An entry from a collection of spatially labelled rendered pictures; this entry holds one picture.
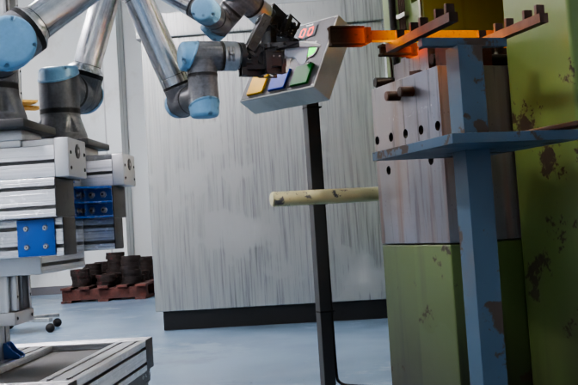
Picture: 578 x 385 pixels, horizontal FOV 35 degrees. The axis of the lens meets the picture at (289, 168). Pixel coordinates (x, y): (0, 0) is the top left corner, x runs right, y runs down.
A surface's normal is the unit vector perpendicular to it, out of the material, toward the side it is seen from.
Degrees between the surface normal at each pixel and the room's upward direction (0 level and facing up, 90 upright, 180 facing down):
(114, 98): 90
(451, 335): 90
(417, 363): 90
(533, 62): 90
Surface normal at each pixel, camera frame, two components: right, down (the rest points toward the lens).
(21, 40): 0.39, 0.00
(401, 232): -0.93, 0.04
